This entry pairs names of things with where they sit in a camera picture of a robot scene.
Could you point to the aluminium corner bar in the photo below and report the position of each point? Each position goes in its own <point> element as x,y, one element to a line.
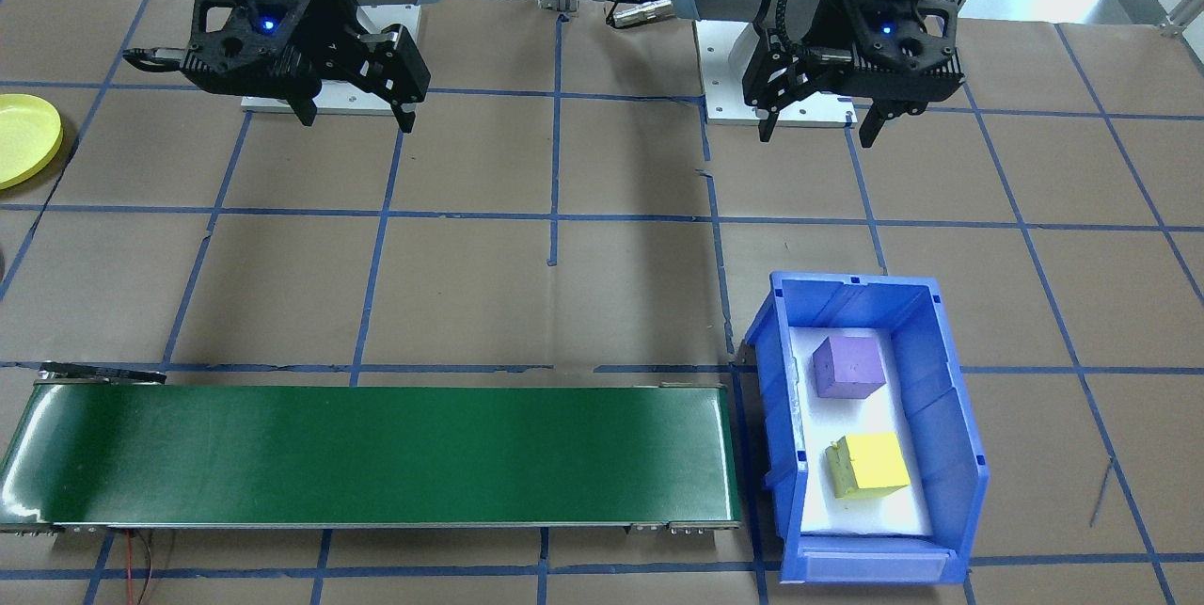
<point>1183,17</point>

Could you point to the green conveyor belt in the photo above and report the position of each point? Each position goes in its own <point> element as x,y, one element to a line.
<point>376,454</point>

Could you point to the yellow plastic plate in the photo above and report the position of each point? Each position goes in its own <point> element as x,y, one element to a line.
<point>23,139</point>

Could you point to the yellow foam block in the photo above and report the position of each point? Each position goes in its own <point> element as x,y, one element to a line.
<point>875,464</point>

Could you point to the silver cylindrical connector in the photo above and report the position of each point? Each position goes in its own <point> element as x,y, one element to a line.
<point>640,14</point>

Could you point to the blue plastic storage bin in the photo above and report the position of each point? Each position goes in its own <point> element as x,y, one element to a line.
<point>950,454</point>

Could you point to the purple foam block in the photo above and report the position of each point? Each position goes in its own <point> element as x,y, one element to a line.
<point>851,365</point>

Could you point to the white foam pad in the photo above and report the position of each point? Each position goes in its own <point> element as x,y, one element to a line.
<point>818,511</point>

